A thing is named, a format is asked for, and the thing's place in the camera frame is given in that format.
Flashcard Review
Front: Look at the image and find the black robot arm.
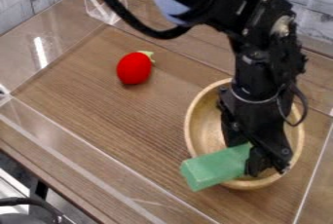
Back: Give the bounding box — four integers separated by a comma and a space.
160, 0, 308, 176

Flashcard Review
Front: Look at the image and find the light wooden bowl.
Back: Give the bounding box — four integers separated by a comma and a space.
184, 79, 309, 190

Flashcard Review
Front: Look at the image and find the red plush strawberry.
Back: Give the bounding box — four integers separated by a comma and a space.
117, 51, 156, 85

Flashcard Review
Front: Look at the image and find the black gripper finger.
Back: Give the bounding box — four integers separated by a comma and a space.
221, 122, 249, 147
245, 146, 289, 177

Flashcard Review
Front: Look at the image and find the clear acrylic tray wall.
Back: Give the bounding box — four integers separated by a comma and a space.
0, 89, 217, 224

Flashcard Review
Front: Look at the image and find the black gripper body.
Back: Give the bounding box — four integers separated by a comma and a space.
217, 86, 295, 167

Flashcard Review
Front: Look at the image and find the green rectangular block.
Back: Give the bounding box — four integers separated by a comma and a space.
180, 143, 252, 192

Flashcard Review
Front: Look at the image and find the clear acrylic corner bracket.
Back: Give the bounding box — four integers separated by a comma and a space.
83, 0, 121, 25

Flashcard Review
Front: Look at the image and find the black cable under table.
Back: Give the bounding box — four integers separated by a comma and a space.
0, 196, 67, 224

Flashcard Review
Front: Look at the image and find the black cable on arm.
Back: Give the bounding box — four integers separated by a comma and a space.
79, 0, 197, 40

